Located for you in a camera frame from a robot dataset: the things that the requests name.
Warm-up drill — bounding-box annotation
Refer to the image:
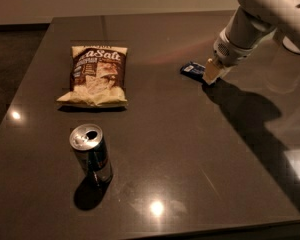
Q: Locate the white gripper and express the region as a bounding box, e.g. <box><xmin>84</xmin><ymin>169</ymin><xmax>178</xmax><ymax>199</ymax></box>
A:
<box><xmin>203</xmin><ymin>29</ymin><xmax>252</xmax><ymax>85</ymax></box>

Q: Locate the blue rxbar blueberry bar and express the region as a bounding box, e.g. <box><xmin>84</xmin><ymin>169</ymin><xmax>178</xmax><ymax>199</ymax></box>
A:
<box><xmin>180</xmin><ymin>61</ymin><xmax>205</xmax><ymax>81</ymax></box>

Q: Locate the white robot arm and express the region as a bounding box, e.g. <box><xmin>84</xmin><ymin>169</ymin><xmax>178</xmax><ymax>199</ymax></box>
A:
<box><xmin>203</xmin><ymin>0</ymin><xmax>300</xmax><ymax>84</ymax></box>

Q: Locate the red bull can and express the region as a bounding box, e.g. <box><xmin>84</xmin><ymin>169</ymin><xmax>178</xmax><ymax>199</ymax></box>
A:
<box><xmin>69</xmin><ymin>124</ymin><xmax>113</xmax><ymax>186</ymax></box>

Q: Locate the sea salt chips bag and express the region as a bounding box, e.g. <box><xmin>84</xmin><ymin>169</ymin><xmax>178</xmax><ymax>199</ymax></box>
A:
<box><xmin>57</xmin><ymin>45</ymin><xmax>128</xmax><ymax>108</ymax></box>

